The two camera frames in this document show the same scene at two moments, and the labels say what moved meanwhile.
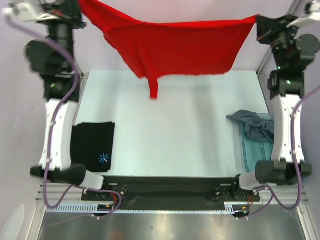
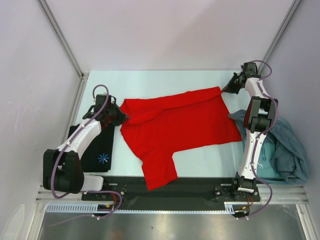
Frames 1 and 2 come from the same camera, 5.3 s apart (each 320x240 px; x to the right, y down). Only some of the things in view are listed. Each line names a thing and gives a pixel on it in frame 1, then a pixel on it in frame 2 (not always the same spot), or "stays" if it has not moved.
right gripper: (268, 27) to (230, 87)
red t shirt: (157, 49) to (158, 126)
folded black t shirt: (92, 144) stays
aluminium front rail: (56, 194) stays
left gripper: (62, 12) to (122, 117)
